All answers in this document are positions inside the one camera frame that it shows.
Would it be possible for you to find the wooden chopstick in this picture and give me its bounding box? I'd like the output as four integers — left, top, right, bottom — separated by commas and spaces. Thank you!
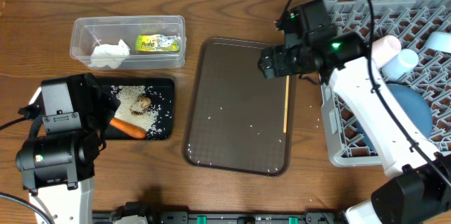
283, 76, 290, 133

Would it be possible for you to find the light blue plastic cup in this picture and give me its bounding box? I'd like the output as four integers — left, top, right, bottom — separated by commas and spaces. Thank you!
381, 49, 419, 81

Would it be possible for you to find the blue plate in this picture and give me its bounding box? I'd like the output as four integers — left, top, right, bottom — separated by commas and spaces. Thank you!
355, 83, 433, 154

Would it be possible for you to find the light blue rice bowl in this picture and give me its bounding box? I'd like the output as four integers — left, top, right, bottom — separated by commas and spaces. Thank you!
424, 32, 451, 53

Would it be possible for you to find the green snack wrapper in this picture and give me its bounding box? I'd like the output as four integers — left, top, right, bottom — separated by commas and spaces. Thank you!
135, 35, 180, 52

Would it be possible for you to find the brown food scrap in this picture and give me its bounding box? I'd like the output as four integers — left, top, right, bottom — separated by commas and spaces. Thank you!
130, 96, 152, 116

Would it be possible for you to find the pile of white rice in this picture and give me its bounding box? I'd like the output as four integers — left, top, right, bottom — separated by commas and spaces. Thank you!
111, 85, 173, 140

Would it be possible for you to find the orange carrot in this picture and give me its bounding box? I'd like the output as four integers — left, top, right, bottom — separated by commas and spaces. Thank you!
110, 118, 147, 139

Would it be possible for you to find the white tissue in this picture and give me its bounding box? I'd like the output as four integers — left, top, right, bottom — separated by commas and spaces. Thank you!
88, 39, 130, 69

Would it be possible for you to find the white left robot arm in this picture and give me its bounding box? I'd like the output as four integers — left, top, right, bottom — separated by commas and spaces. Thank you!
16, 73, 120, 223

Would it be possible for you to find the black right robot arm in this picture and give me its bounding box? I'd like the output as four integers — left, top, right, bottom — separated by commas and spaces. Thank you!
258, 28, 450, 223

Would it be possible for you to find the grey dishwasher rack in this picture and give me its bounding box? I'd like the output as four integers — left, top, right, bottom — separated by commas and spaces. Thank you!
321, 0, 450, 167

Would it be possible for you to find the black waste tray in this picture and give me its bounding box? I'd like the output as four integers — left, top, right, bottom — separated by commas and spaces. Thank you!
97, 77, 175, 141

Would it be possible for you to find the dark brown serving tray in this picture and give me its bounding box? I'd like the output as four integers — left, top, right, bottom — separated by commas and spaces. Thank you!
183, 37, 295, 177

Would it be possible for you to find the clear plastic bin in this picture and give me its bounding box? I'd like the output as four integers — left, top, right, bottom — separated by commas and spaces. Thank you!
70, 15, 186, 70

